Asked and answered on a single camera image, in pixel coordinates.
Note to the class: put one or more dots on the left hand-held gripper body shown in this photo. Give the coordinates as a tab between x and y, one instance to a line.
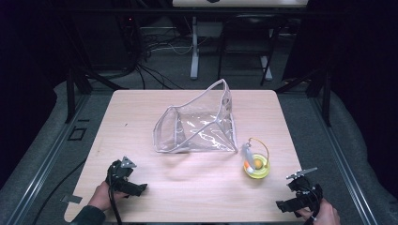
117	175

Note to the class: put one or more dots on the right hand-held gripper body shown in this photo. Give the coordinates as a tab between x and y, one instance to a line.
305	189

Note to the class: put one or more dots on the person's left hand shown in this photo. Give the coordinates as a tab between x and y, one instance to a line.
101	197

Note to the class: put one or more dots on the person's right hand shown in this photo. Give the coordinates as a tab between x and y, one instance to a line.
327	215

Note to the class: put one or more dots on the yellow-green round toy with loop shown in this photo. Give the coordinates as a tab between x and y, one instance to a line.
258	170

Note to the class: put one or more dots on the grey tape piece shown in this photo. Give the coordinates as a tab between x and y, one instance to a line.
72	198

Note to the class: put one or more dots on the black tape rectangle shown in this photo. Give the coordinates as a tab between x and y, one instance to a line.
77	133

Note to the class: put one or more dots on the clear plastic bag white trim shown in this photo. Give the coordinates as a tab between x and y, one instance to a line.
203	128

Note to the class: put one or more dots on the black metal stand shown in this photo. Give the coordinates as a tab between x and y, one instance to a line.
327	100
70	93

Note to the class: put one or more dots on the dark curtain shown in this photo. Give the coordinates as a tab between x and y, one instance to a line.
25	62
366	78

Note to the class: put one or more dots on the white desk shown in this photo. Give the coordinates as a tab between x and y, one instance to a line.
194	47

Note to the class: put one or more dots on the black chair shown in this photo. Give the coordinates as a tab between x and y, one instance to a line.
250	22

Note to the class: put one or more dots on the aluminium floor rail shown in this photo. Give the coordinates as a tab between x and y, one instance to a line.
345	168
47	162

